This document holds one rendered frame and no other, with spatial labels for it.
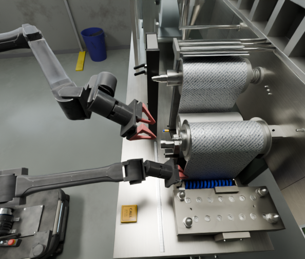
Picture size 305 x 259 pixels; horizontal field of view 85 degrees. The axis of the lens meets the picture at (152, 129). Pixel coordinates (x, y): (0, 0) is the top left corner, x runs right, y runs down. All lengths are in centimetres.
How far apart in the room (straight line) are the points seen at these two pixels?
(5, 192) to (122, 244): 47
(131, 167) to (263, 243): 65
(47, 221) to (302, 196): 162
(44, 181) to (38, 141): 195
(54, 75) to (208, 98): 54
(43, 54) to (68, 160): 165
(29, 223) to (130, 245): 110
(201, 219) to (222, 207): 10
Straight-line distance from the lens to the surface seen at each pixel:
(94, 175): 58
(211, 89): 70
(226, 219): 77
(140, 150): 98
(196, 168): 67
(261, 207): 85
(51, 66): 60
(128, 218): 84
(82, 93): 44
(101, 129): 232
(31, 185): 63
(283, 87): 73
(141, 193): 88
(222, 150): 59
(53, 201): 177
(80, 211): 191
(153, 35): 79
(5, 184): 66
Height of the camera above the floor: 174
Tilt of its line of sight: 52 degrees down
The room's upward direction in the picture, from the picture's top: straight up
